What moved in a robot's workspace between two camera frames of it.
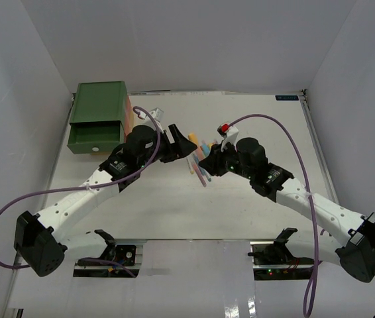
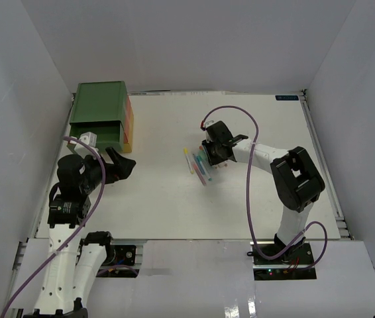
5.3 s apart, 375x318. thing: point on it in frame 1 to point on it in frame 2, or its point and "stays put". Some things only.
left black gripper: (181, 146) to (121, 167)
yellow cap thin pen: (191, 170) stays put
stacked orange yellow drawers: (129, 118) stays put
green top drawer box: (97, 117) stays put
